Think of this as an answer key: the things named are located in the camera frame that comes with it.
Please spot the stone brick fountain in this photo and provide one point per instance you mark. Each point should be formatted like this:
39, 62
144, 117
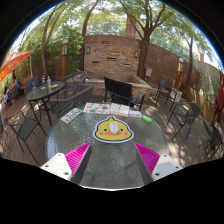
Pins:
111, 56

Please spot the black slatted bench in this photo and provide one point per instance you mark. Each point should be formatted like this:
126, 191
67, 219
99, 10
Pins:
118, 88

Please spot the colourful printed sheet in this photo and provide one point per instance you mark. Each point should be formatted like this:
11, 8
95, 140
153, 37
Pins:
96, 107

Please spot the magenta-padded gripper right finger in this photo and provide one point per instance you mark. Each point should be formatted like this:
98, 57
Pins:
162, 165

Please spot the white number plate sign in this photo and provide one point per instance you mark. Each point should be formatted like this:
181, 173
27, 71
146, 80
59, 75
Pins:
71, 115

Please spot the yellow duck mouse pad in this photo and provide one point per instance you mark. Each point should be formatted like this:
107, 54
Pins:
101, 133

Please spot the black metal patio chair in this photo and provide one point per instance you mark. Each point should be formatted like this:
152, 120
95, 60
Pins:
166, 85

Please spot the orange patio umbrella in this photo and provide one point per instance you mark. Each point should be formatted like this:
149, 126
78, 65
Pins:
13, 63

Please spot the person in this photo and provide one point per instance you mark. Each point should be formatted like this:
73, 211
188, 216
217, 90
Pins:
6, 95
15, 83

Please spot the wooden lamp post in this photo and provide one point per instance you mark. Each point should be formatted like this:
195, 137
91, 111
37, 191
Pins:
64, 56
179, 71

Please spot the slender leaning tree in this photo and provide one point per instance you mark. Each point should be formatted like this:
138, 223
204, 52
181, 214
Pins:
45, 50

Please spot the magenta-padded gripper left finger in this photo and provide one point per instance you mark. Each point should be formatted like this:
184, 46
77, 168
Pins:
63, 164

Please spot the small green pack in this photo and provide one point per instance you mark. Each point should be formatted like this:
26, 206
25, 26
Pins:
146, 119

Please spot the forked tree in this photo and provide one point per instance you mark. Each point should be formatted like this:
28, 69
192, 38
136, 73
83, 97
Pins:
144, 53

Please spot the white wall box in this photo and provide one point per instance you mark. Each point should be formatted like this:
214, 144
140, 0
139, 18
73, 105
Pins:
148, 72

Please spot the small white blue box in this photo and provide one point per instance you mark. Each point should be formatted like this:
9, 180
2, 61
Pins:
135, 113

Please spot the black wall lantern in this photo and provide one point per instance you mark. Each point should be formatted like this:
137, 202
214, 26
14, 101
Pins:
136, 53
88, 50

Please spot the blue patio chair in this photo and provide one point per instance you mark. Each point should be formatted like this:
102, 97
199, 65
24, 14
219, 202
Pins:
31, 83

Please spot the dark round patio table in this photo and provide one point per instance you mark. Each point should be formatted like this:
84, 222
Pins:
45, 91

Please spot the black metal mesh chair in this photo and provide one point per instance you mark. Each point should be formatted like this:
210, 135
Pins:
214, 135
26, 128
188, 116

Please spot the dark wicker chair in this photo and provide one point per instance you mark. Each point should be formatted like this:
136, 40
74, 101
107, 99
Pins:
74, 78
71, 100

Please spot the open white book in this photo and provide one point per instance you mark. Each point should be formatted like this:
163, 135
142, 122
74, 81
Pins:
119, 109

